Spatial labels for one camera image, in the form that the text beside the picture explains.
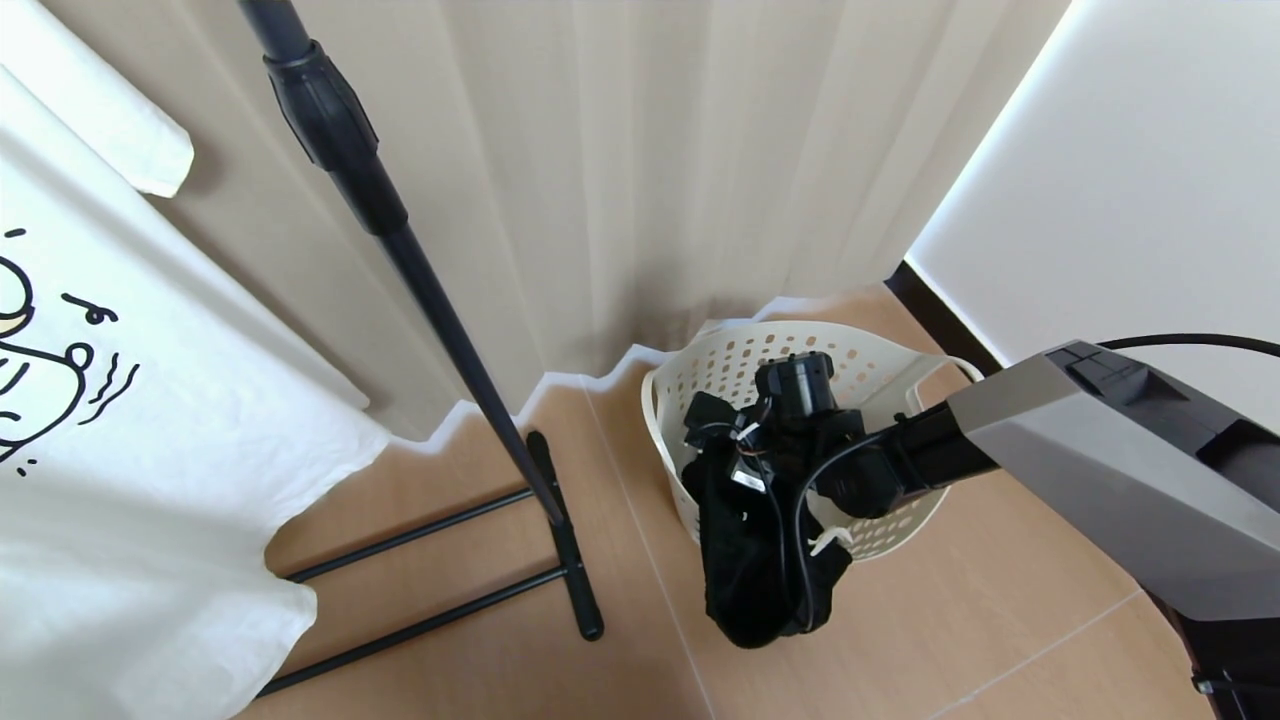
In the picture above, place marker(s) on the black clothes rack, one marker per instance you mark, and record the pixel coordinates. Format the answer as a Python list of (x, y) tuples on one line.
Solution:
[(330, 120)]

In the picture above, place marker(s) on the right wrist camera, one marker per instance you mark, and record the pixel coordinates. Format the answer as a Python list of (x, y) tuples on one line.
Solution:
[(710, 412)]

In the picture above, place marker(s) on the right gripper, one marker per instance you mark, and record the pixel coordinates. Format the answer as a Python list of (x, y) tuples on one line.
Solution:
[(750, 470)]

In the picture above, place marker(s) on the white printed T-shirt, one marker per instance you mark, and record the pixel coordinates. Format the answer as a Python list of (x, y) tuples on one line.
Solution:
[(150, 520)]

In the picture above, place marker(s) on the black garment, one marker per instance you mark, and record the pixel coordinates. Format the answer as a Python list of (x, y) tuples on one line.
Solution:
[(740, 580)]

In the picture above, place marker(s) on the white laundry basket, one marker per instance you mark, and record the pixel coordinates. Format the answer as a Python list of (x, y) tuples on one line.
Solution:
[(720, 365)]

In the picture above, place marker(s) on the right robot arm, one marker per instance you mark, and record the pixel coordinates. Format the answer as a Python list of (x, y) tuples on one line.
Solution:
[(1100, 450)]

